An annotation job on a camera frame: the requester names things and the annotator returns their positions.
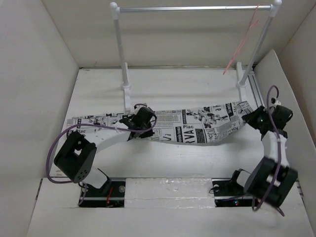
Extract newspaper print trousers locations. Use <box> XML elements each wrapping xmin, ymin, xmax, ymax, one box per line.
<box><xmin>67</xmin><ymin>101</ymin><xmax>253</xmax><ymax>144</ymax></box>

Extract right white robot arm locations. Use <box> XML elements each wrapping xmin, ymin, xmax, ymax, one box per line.
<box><xmin>227</xmin><ymin>105</ymin><xmax>298</xmax><ymax>210</ymax></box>

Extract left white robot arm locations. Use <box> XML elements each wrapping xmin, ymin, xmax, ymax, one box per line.
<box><xmin>54</xmin><ymin>106</ymin><xmax>157</xmax><ymax>196</ymax></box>

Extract white garment rack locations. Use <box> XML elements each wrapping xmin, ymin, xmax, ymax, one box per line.
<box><xmin>110</xmin><ymin>0</ymin><xmax>282</xmax><ymax>112</ymax></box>

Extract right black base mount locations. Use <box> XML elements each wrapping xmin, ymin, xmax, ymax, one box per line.
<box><xmin>209</xmin><ymin>169</ymin><xmax>251</xmax><ymax>207</ymax></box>

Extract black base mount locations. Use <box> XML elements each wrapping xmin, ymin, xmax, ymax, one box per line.
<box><xmin>79</xmin><ymin>178</ymin><xmax>126</xmax><ymax>208</ymax></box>
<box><xmin>209</xmin><ymin>169</ymin><xmax>251</xmax><ymax>207</ymax></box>

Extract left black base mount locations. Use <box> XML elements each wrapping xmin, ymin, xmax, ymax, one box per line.
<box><xmin>79</xmin><ymin>178</ymin><xmax>126</xmax><ymax>208</ymax></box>

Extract pink wire hanger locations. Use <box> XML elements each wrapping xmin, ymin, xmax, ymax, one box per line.
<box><xmin>223</xmin><ymin>4</ymin><xmax>260</xmax><ymax>75</ymax></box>

